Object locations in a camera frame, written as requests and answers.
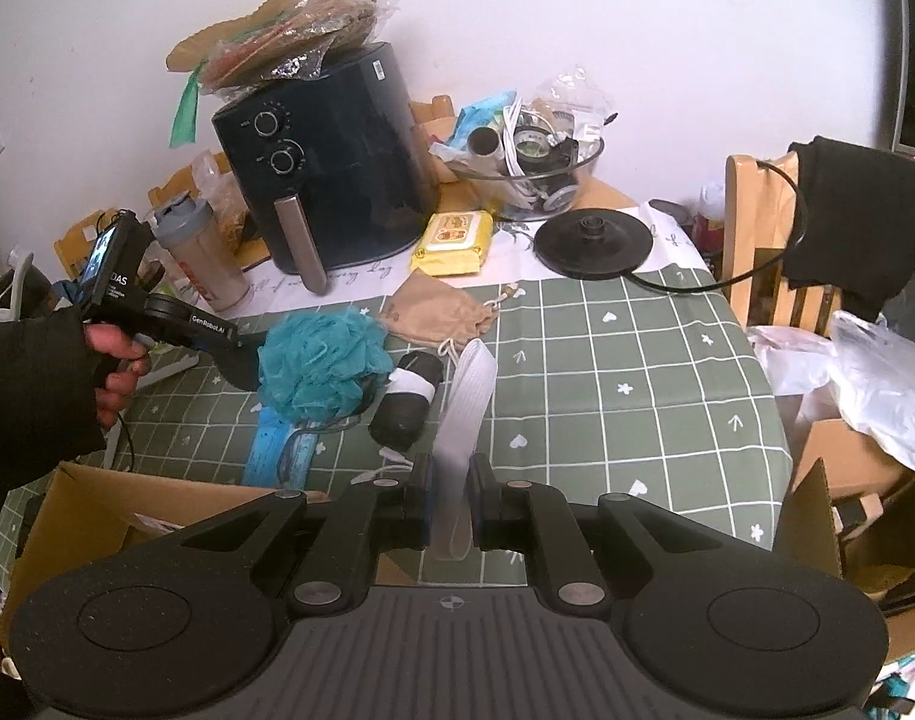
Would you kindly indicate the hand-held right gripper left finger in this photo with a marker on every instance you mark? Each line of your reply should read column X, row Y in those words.
column 426, row 499

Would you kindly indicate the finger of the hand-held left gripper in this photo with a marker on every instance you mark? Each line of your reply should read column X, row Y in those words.
column 240, row 369

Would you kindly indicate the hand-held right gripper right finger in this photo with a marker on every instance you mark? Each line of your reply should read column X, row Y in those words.
column 475, row 499

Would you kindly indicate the teal bath loofah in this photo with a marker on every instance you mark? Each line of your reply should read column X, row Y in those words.
column 322, row 364

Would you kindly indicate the black roll with white band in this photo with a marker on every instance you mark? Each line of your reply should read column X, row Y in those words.
column 405, row 409

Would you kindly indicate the cardboard box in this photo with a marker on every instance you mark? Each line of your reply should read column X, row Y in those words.
column 82, row 510
column 825, row 510

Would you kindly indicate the person's left hand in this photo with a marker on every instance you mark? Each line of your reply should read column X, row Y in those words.
column 116, row 382

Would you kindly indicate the wooden chair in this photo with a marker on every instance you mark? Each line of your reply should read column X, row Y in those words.
column 757, row 225
column 431, row 116
column 178, row 191
column 78, row 240

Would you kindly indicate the grey lid shaker bottle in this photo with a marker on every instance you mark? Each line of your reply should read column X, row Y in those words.
column 198, row 255

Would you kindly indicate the blue packet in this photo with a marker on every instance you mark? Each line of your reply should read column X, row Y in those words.
column 273, row 454

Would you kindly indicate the clear bag of snacks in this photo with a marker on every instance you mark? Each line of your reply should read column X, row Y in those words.
column 225, row 202

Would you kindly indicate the green ribbon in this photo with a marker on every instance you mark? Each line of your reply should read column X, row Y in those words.
column 185, row 112

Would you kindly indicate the green checked tablecloth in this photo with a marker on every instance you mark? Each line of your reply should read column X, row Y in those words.
column 615, row 390

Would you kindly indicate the black air fryer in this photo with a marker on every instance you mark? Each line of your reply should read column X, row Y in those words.
column 337, row 165

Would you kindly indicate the white printed table runner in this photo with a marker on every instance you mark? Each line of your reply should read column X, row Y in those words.
column 517, row 262

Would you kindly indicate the yellow wet wipes pack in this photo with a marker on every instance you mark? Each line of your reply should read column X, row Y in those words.
column 453, row 244

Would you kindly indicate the bag of flat breads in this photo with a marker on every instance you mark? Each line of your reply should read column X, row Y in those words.
column 292, row 22

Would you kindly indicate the glass bowl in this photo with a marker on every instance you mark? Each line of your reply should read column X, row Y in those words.
column 532, row 191

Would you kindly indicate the metal cylinder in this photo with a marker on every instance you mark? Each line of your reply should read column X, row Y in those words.
column 483, row 141

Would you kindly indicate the open cardboard box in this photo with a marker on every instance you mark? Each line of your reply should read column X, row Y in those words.
column 825, row 510

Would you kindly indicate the turquoise packet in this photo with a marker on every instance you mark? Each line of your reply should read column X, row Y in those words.
column 483, row 114

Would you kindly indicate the clear plastic bag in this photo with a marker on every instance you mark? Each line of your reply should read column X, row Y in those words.
column 573, row 101

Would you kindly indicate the white plastic bags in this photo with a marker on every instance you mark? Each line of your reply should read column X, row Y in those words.
column 877, row 382

